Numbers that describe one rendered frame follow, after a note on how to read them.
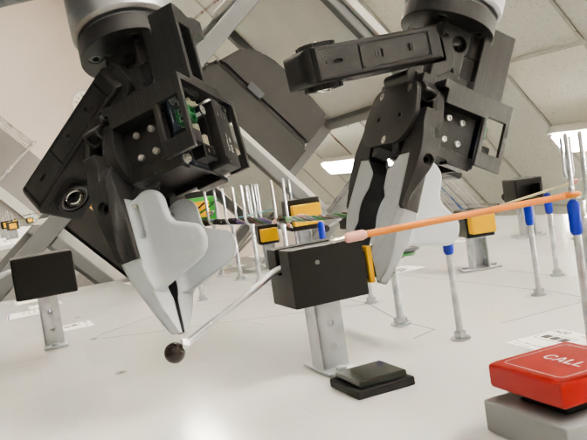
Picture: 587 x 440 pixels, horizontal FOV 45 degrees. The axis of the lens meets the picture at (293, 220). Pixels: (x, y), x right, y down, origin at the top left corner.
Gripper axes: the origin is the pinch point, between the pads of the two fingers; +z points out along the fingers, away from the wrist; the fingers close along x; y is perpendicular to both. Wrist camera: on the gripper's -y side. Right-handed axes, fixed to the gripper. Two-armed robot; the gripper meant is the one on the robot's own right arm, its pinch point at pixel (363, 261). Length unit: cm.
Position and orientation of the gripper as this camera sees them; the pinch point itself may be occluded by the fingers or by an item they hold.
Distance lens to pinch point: 51.9
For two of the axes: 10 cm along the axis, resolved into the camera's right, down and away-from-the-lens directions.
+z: -2.5, 9.6, -1.1
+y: 8.9, 2.7, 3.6
